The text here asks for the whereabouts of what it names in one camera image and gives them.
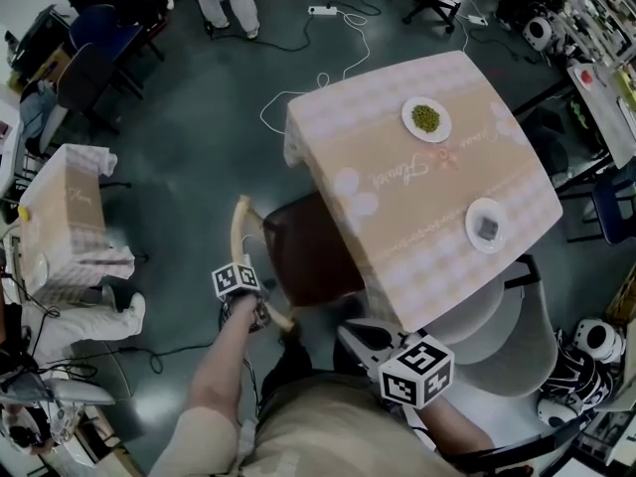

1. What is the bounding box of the small white plate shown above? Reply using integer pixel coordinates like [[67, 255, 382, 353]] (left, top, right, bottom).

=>
[[29, 255, 50, 288]]

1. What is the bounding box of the white workbench with clutter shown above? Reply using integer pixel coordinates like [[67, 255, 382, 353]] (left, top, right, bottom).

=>
[[565, 59, 636, 169]]

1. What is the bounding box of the dark grey chair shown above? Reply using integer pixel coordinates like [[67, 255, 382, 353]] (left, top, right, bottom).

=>
[[56, 42, 122, 134]]

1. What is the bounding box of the white and black robot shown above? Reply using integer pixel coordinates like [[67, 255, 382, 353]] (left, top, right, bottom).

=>
[[536, 317, 628, 427]]

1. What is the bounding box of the table with beige patterned cloth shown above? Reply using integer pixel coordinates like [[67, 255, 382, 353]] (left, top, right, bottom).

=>
[[282, 50, 564, 336]]

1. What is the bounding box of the brown seat wooden chair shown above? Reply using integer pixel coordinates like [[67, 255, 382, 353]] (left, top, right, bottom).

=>
[[229, 192, 370, 336]]

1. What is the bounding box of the white round robot head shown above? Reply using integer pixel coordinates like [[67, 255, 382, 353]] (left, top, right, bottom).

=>
[[521, 14, 556, 50]]

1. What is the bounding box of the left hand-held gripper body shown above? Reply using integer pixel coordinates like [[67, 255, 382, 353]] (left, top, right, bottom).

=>
[[212, 261, 273, 335]]

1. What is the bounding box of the grey office chair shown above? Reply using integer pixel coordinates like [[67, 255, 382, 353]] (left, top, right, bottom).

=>
[[436, 253, 561, 400]]

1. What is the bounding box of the blue chair with black frame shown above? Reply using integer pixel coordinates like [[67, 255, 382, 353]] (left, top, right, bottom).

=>
[[565, 159, 636, 246]]

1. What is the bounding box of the person's left forearm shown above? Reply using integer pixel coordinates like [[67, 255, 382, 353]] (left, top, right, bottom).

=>
[[190, 295, 260, 419]]

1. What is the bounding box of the person's right forearm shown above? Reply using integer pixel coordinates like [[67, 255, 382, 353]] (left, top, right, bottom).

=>
[[415, 394, 501, 462]]

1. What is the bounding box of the blue chair with black legs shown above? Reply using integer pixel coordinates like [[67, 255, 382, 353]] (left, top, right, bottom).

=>
[[68, 3, 166, 99]]

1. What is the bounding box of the black floor cable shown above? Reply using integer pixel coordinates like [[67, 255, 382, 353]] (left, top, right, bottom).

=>
[[49, 335, 230, 375]]

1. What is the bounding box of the white plate with grey block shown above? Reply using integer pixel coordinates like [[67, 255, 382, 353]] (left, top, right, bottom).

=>
[[464, 197, 509, 255]]

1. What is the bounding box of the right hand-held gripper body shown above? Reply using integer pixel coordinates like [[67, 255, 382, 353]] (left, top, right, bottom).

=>
[[337, 317, 456, 409]]

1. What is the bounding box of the pile of green beans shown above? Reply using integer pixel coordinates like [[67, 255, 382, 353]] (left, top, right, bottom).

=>
[[410, 103, 442, 133]]

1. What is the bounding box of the person's beige clothing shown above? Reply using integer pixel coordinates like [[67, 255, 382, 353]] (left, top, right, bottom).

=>
[[147, 370, 503, 477]]

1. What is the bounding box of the white power cable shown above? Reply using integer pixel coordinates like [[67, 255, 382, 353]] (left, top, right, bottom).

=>
[[259, 11, 375, 131]]

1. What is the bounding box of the dark grey block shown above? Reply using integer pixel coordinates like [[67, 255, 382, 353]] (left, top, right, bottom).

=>
[[476, 214, 500, 240]]

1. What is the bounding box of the small table with beige cloth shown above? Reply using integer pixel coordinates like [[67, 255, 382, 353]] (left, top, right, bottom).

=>
[[16, 142, 136, 308]]

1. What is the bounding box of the white plate with green beans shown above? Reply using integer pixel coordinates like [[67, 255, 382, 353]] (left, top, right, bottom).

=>
[[400, 96, 453, 144]]

